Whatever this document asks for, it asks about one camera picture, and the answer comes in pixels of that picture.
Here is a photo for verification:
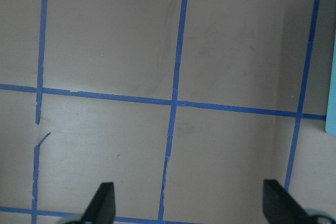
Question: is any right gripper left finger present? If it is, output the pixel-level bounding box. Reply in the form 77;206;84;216
80;182;116;224

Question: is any light blue storage box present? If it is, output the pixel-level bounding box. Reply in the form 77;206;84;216
325;39;336;137

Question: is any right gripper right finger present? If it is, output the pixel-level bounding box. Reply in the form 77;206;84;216
262;179;312;224

